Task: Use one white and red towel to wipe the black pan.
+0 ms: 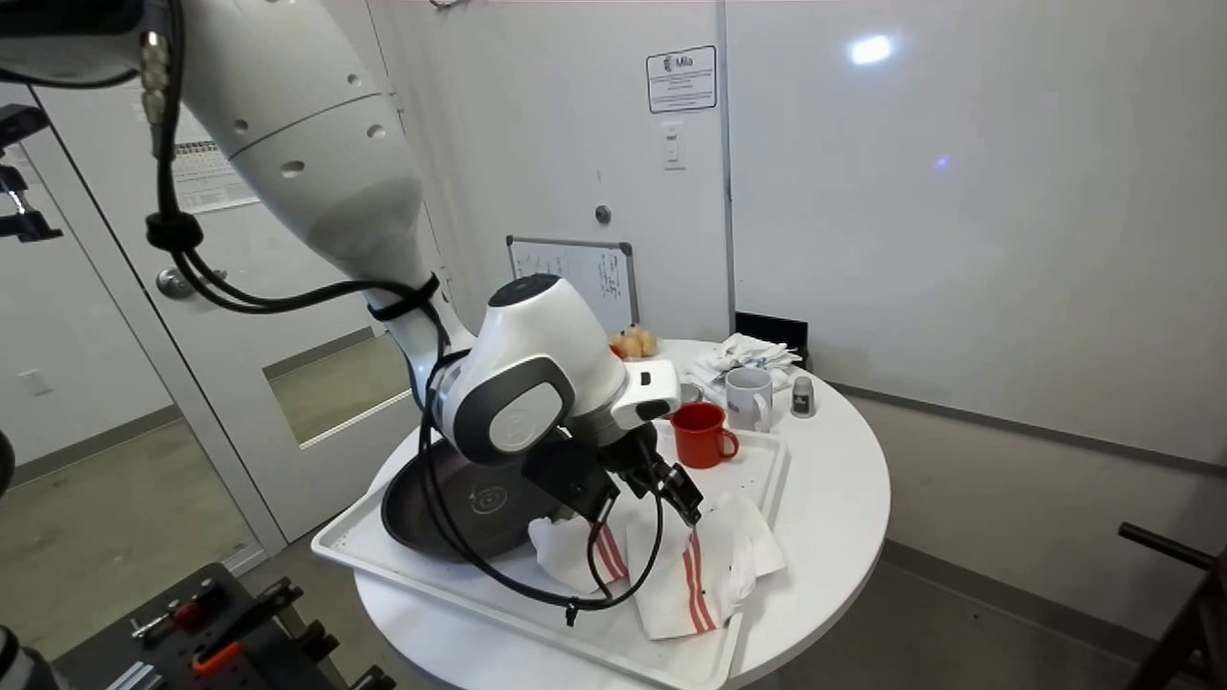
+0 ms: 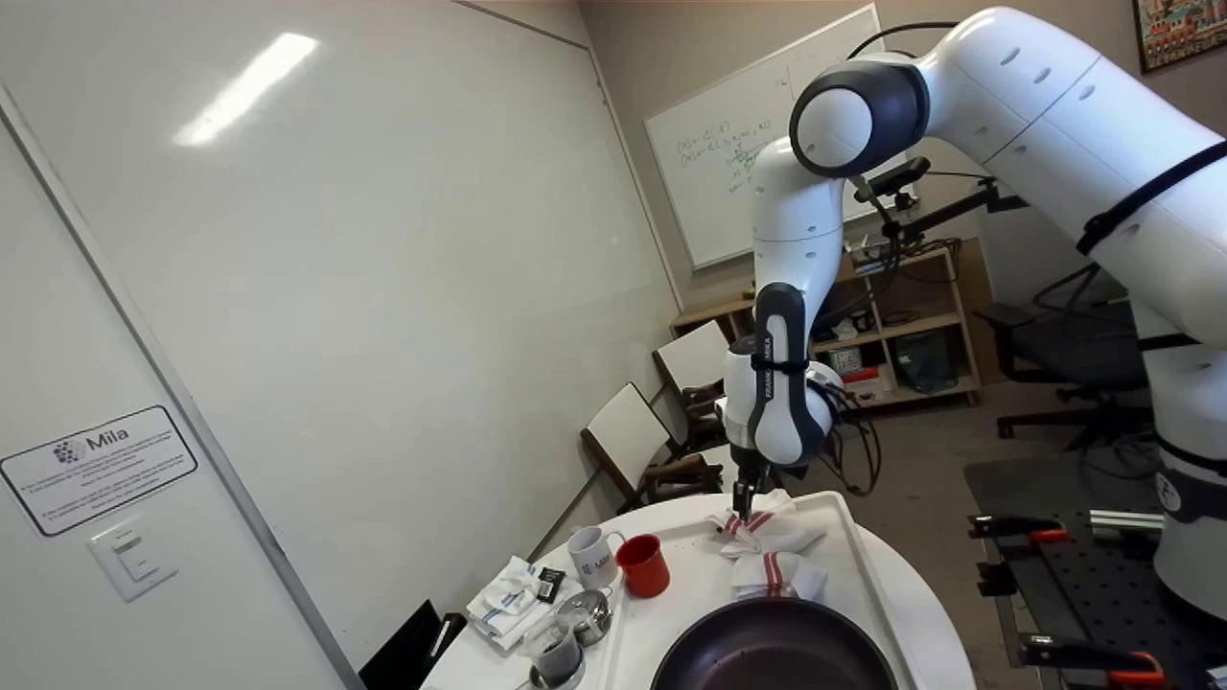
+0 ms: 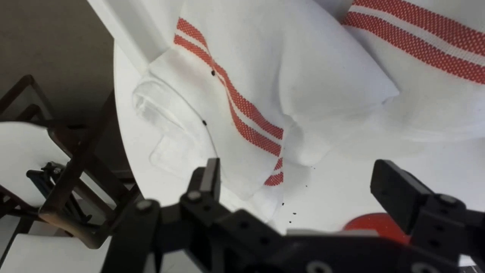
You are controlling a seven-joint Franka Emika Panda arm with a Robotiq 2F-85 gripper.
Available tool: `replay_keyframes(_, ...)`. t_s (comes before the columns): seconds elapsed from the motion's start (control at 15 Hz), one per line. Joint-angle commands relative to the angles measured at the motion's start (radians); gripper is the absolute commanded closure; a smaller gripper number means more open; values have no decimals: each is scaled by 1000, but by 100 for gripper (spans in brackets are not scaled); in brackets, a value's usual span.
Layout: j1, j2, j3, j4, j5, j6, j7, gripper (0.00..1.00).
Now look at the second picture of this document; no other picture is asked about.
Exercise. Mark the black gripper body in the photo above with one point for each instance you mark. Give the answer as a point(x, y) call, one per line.
point(752, 476)

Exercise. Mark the white red striped towel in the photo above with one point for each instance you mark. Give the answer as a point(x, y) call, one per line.
point(782, 582)
point(778, 536)

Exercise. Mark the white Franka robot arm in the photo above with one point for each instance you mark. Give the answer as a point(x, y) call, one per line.
point(1061, 118)

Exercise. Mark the black frying pan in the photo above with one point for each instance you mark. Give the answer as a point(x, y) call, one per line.
point(771, 646)

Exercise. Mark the red mug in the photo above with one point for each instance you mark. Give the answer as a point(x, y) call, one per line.
point(643, 565)

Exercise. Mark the small white top table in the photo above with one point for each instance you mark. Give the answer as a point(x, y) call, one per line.
point(626, 435)
point(697, 357)

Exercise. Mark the small metal bowl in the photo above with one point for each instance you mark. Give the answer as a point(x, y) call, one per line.
point(585, 615)
point(556, 657)

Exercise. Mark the round white table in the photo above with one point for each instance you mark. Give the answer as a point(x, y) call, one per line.
point(925, 626)

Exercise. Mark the small dark gadget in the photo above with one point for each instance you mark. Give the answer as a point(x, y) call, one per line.
point(550, 585)

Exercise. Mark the wooden shelf unit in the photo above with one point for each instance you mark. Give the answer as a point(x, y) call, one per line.
point(920, 326)

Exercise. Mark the pile of white packets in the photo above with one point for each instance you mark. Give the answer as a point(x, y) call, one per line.
point(504, 607)

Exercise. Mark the whiteboard with writing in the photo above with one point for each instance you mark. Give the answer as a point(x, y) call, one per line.
point(716, 138)

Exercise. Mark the black office chair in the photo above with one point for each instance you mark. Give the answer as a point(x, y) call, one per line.
point(1075, 348)

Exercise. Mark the black tool platform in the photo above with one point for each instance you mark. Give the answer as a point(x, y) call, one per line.
point(1112, 589)

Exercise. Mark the silver metal bar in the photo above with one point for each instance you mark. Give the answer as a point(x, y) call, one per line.
point(1125, 522)

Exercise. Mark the black camera stand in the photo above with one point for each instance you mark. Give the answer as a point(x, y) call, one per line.
point(893, 177)

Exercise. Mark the large glossy wall whiteboard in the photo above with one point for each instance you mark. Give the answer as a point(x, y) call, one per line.
point(383, 253)

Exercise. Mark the white light switch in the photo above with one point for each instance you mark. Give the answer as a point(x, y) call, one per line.
point(133, 557)

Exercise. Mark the framed wall picture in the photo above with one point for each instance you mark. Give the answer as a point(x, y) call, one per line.
point(1182, 26)

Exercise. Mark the white wall sign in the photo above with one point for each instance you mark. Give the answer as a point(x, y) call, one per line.
point(97, 467)

